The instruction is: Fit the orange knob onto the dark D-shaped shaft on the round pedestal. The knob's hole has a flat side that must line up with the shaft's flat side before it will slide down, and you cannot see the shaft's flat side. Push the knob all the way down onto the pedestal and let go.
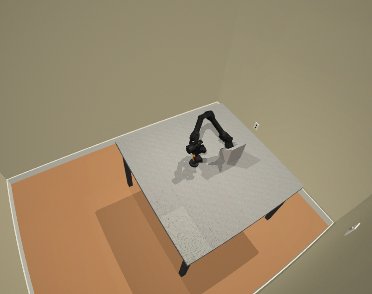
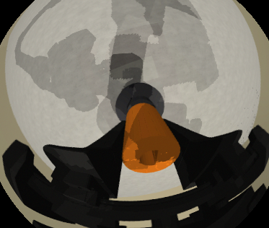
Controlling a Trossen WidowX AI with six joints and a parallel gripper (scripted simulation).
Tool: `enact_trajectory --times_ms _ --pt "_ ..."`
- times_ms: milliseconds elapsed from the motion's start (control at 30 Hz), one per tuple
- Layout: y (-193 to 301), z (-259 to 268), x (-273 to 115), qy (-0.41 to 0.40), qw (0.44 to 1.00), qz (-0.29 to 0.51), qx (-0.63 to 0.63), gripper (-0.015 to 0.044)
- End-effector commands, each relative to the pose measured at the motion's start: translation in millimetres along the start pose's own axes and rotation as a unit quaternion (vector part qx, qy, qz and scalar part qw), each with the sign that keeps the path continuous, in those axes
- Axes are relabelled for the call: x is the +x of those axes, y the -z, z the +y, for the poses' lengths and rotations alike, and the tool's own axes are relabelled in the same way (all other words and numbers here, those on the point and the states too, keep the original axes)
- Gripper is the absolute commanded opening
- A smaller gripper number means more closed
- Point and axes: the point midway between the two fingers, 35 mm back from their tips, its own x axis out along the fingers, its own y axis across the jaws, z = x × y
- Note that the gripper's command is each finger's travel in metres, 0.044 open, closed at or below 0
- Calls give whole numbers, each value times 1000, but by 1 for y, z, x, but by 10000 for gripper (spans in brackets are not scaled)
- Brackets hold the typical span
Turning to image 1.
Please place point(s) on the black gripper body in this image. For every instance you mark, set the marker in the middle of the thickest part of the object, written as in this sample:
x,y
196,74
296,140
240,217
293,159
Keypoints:
x,y
197,156

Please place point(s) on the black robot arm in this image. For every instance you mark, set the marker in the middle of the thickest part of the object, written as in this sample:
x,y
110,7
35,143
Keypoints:
x,y
195,143

